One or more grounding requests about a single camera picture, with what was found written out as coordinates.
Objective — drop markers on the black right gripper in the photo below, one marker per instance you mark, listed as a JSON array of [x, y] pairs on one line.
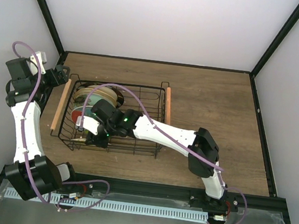
[[95, 141]]

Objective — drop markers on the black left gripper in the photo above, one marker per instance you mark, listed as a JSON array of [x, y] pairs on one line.
[[63, 79]]

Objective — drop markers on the light teal flower plate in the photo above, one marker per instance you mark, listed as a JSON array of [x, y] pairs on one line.
[[80, 100]]

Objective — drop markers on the red and teal plate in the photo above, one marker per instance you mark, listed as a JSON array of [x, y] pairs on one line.
[[76, 113]]

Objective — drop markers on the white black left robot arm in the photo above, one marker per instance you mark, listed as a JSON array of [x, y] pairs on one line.
[[32, 174]]

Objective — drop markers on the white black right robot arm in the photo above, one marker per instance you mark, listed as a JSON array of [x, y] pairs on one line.
[[178, 143]]

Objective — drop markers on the dark brown plate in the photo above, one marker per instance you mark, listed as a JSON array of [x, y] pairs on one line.
[[119, 97]]

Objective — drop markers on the beige floral plate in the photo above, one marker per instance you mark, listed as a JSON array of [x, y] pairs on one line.
[[107, 95]]

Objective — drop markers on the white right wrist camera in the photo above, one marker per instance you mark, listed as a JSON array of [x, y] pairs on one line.
[[88, 123]]

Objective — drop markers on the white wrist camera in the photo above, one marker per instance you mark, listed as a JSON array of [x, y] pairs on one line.
[[42, 58], [88, 123]]

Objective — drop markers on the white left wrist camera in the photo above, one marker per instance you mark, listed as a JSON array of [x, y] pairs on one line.
[[42, 58]]

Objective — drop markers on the black wire dish rack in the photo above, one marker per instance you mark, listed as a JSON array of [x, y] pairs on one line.
[[151, 100]]

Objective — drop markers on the white slotted cable duct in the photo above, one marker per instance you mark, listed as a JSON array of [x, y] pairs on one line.
[[132, 208]]

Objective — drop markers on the black enclosure frame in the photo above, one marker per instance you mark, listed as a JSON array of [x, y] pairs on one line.
[[287, 27]]

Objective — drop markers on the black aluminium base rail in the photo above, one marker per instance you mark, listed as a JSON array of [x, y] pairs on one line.
[[195, 197]]

